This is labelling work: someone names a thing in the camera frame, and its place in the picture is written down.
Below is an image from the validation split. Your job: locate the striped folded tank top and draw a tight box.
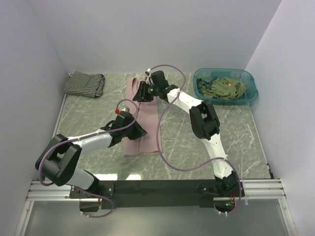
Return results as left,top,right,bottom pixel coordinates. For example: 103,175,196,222
63,71,105,98

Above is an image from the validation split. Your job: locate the teal plastic basket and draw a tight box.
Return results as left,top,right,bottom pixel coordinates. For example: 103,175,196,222
192,68,258,106

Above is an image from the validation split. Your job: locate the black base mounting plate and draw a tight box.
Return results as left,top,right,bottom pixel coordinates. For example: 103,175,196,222
68,179,244,212

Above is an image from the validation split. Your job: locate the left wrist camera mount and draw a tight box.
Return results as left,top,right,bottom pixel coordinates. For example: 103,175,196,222
115,107,130,115

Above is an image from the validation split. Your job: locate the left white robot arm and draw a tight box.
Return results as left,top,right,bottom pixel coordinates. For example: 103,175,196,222
35,111,147,198

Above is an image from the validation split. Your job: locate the olive green tank top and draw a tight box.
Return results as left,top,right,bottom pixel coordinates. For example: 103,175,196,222
196,77,248,101

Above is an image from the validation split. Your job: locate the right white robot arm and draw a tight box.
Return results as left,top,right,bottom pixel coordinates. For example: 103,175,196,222
133,69,242,197

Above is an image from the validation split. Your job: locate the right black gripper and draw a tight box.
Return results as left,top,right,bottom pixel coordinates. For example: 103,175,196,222
132,81,159,103

